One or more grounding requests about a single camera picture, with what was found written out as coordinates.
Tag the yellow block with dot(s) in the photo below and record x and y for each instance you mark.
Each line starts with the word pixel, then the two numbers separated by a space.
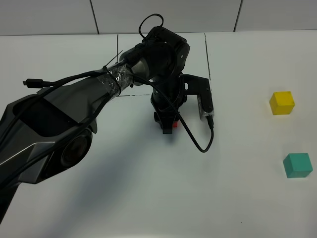
pixel 282 103

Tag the green block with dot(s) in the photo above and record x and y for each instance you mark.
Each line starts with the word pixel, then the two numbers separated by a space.
pixel 297 165

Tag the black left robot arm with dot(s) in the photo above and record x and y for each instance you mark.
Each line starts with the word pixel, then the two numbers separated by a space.
pixel 47 133

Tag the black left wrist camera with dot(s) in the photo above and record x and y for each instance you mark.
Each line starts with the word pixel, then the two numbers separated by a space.
pixel 201 88

